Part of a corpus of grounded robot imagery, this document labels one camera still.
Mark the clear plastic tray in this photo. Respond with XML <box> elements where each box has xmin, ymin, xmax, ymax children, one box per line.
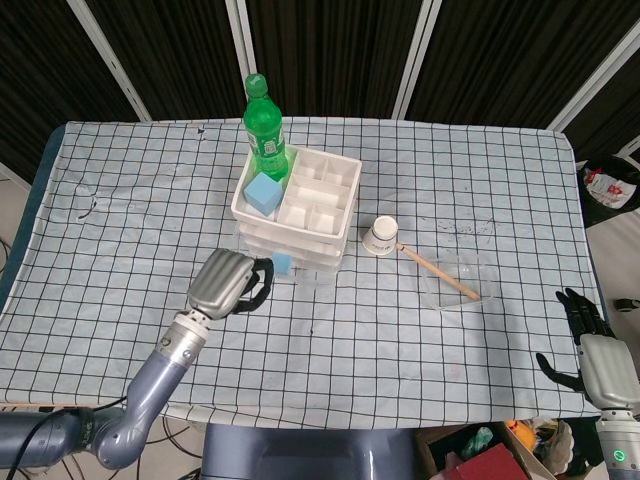
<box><xmin>421</xmin><ymin>251</ymin><xmax>497</xmax><ymax>312</ymax></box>

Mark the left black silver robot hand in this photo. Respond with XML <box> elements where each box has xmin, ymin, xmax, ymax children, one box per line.
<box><xmin>186</xmin><ymin>247</ymin><xmax>277</xmax><ymax>322</ymax></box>

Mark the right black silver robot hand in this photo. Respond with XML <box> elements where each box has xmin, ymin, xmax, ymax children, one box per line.
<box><xmin>535</xmin><ymin>286</ymin><xmax>640</xmax><ymax>407</ymax></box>

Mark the cardboard box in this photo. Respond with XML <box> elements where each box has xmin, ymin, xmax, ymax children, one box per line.
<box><xmin>413</xmin><ymin>418</ymin><xmax>559</xmax><ymax>480</ymax></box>

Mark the white paper cup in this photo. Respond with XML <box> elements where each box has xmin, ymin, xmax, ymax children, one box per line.
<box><xmin>361</xmin><ymin>214</ymin><xmax>400</xmax><ymax>258</ymax></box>

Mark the green plastic soda bottle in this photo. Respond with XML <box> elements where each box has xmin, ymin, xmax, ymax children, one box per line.
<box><xmin>242</xmin><ymin>72</ymin><xmax>294</xmax><ymax>183</ymax></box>

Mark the white partition frame post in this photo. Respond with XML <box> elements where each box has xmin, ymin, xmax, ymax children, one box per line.
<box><xmin>223</xmin><ymin>0</ymin><xmax>260</xmax><ymax>121</ymax></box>
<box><xmin>388</xmin><ymin>0</ymin><xmax>445</xmax><ymax>120</ymax></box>
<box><xmin>546</xmin><ymin>18</ymin><xmax>640</xmax><ymax>132</ymax></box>
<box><xmin>73</xmin><ymin>0</ymin><xmax>152</xmax><ymax>122</ymax></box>

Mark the clear plastic bag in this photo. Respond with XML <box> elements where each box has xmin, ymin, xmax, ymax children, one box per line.
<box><xmin>528</xmin><ymin>416</ymin><xmax>602</xmax><ymax>477</ymax></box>

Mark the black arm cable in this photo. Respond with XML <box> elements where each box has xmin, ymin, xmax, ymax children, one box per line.
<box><xmin>18</xmin><ymin>394</ymin><xmax>129</xmax><ymax>472</ymax></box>

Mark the blue-grey robot torso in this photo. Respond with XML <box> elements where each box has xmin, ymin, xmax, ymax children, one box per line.
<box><xmin>201</xmin><ymin>421</ymin><xmax>427</xmax><ymax>480</ymax></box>

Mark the small blue foam cube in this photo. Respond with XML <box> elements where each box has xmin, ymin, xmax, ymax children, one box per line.
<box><xmin>271</xmin><ymin>251</ymin><xmax>295</xmax><ymax>278</ymax></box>

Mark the white plastic drawer organizer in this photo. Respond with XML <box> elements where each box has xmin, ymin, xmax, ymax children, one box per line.
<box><xmin>230</xmin><ymin>144</ymin><xmax>364</xmax><ymax>274</ymax></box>

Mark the checkered white tablecloth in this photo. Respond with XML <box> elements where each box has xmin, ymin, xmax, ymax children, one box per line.
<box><xmin>0</xmin><ymin>116</ymin><xmax>610</xmax><ymax>432</ymax></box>

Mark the clear plastic drawer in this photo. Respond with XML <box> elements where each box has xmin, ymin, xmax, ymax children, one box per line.
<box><xmin>239</xmin><ymin>227</ymin><xmax>347</xmax><ymax>289</ymax></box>

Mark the large blue foam cube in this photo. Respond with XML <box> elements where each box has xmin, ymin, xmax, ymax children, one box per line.
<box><xmin>242</xmin><ymin>172</ymin><xmax>283</xmax><ymax>218</ymax></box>

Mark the wooden stick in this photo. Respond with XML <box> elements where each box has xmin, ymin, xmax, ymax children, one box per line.
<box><xmin>395</xmin><ymin>241</ymin><xmax>483</xmax><ymax>302</ymax></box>

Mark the black trash bag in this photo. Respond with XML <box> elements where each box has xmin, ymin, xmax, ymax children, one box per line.
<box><xmin>575</xmin><ymin>154</ymin><xmax>640</xmax><ymax>231</ymax></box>

